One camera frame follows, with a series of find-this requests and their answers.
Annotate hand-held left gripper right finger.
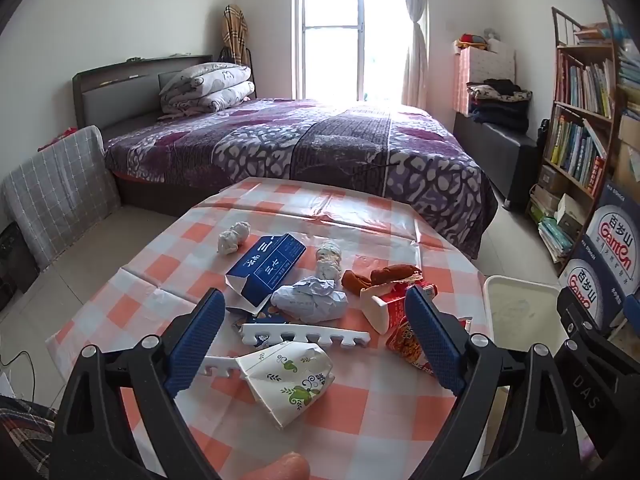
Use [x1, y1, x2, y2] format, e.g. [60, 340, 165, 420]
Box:
[404, 285, 583, 480]

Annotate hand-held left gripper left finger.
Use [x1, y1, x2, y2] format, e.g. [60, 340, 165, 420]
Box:
[50, 287, 227, 480]

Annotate short white foam strip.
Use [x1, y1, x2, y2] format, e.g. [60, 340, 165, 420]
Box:
[202, 354, 251, 378]

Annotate red white milk carton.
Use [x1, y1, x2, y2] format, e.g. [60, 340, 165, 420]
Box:
[360, 280, 438, 335]

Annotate dark printed snack wrapper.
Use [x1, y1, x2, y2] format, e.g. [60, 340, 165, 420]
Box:
[231, 307, 286, 348]

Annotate white trash bin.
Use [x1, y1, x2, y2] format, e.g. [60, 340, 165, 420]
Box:
[482, 274, 576, 396]

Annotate floral paper cup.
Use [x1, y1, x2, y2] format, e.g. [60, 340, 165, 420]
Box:
[235, 342, 336, 430]

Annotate blue milk carton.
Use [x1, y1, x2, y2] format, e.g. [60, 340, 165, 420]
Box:
[225, 232, 307, 317]

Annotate long white foam strip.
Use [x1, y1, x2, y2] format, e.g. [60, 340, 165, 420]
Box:
[240, 323, 372, 348]

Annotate white tissue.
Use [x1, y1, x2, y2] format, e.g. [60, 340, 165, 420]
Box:
[217, 221, 251, 256]

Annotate large paper ball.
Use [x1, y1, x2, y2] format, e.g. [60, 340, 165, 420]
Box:
[270, 276, 348, 323]

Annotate small printed wrapper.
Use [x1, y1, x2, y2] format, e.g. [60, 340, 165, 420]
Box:
[315, 241, 343, 278]

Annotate person's left hand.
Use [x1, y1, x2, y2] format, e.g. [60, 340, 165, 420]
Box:
[255, 452, 312, 480]

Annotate red snack packet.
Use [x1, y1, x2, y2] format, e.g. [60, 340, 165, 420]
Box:
[385, 310, 473, 376]

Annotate long brown peel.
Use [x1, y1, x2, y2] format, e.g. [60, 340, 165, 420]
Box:
[370, 263, 423, 285]

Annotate orange checked tablecloth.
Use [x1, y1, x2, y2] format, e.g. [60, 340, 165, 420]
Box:
[45, 176, 493, 480]

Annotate blue water carton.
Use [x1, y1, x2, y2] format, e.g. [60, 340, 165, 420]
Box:
[557, 242, 626, 331]
[582, 180, 640, 331]

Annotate short brown peel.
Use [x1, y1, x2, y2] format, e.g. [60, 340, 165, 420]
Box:
[341, 269, 373, 295]

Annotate stack of papers and boxes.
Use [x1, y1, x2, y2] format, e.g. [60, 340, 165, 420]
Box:
[530, 165, 586, 263]

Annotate dark storage bench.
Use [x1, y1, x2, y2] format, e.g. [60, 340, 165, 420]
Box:
[452, 110, 543, 209]

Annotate person's plaid clothing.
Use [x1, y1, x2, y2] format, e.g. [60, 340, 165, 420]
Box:
[0, 395, 56, 480]

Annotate black appliance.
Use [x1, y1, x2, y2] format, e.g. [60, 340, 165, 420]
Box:
[0, 222, 41, 311]

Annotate brown cardboard box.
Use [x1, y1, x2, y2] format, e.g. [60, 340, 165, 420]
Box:
[612, 85, 640, 201]

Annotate row of thick books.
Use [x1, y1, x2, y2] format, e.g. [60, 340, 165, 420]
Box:
[544, 115, 608, 196]

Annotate bed with purple quilt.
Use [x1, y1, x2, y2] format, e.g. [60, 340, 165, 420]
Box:
[102, 97, 498, 261]

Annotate pile of folded clothes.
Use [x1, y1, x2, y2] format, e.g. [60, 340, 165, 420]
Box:
[466, 78, 533, 133]

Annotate folded grey white quilt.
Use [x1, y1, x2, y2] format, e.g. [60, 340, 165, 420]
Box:
[159, 62, 257, 116]

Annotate row of thin books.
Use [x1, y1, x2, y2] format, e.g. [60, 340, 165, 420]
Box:
[555, 52, 616, 118]

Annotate pale curtain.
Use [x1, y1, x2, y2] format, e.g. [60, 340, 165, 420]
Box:
[396, 0, 431, 110]

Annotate pink cabinet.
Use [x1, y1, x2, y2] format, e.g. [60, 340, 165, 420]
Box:
[452, 45, 517, 116]

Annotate stack of flat books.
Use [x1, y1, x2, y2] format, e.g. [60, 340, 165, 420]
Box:
[615, 20, 640, 121]

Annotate stuffed toys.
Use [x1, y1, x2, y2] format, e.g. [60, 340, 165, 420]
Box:
[454, 30, 502, 53]

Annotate wooden bookshelf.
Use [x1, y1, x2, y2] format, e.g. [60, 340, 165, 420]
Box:
[525, 0, 640, 271]

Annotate plaid coat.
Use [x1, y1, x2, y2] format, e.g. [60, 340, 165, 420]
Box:
[221, 4, 249, 66]

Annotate window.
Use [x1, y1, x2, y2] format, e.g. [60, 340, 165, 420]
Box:
[292, 0, 416, 103]

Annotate black cable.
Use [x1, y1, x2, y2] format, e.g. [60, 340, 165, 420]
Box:
[0, 350, 36, 396]

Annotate dark bed frame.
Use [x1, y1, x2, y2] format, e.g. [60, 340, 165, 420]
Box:
[72, 54, 261, 218]

